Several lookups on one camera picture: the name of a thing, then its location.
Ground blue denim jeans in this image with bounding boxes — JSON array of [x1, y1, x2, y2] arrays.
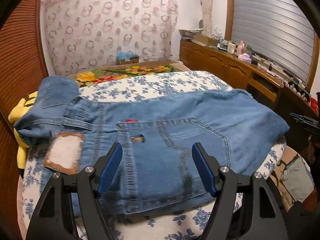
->
[[15, 72, 289, 215]]

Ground wooden sideboard cabinet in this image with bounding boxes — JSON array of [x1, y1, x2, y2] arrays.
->
[[179, 40, 318, 119]]

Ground blue floral white quilt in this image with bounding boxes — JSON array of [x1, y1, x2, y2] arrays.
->
[[16, 71, 289, 239]]

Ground pink tissue pack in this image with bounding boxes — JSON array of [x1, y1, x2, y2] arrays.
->
[[238, 53, 252, 63]]

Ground pink bottle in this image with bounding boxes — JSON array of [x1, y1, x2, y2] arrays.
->
[[236, 40, 246, 55]]

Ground grey window roller blind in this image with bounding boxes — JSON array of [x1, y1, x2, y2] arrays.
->
[[231, 0, 314, 81]]

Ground yellow plush toy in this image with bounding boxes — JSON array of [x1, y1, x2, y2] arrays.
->
[[7, 90, 39, 170]]

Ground cardboard box on sideboard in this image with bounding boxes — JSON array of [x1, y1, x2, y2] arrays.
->
[[194, 34, 219, 47]]

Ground colourful floral bed blanket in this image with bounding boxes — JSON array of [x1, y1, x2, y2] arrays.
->
[[69, 61, 190, 88]]

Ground stack of newspapers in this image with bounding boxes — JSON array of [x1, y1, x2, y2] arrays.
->
[[178, 28, 203, 40]]

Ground brown louvered wardrobe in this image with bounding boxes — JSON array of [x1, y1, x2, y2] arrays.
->
[[1, 0, 48, 239]]

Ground tied beige side curtain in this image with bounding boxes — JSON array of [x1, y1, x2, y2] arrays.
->
[[201, 0, 213, 35]]

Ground cardboard box with blue bag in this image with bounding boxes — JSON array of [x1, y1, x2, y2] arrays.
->
[[116, 51, 139, 65]]

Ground circle patterned sheer curtain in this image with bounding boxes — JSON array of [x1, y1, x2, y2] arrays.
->
[[44, 0, 178, 76]]

